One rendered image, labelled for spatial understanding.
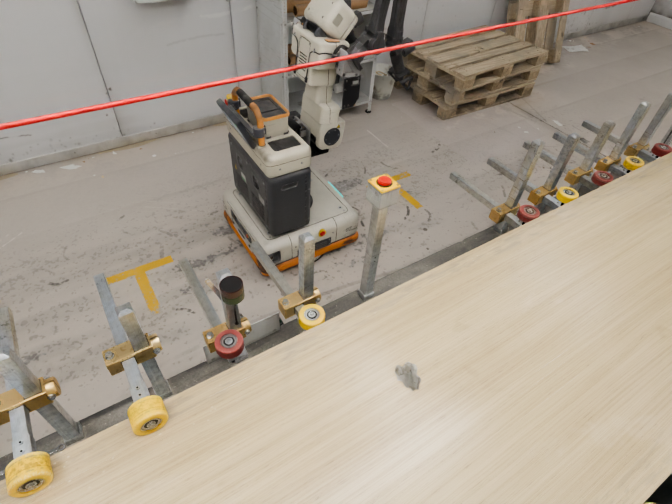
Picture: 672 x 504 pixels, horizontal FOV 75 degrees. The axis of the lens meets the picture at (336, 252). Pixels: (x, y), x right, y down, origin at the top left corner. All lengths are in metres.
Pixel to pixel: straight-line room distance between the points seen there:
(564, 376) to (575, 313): 0.25
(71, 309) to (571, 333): 2.38
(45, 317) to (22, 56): 1.71
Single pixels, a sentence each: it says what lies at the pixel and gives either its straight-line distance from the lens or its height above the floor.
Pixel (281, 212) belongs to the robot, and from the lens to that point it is 2.33.
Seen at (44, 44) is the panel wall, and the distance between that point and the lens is 3.60.
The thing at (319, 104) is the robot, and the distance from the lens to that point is 2.36.
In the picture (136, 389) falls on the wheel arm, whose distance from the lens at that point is 1.21.
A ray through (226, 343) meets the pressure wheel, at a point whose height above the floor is 0.91.
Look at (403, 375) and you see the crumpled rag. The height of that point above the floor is 0.91.
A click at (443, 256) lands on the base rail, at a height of 0.70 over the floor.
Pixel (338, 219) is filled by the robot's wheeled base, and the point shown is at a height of 0.28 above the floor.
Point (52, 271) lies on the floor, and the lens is 3.02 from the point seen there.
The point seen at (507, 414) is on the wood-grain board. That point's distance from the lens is 1.29.
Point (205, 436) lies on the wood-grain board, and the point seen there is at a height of 0.90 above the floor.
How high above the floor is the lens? 1.98
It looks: 45 degrees down
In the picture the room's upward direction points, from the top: 5 degrees clockwise
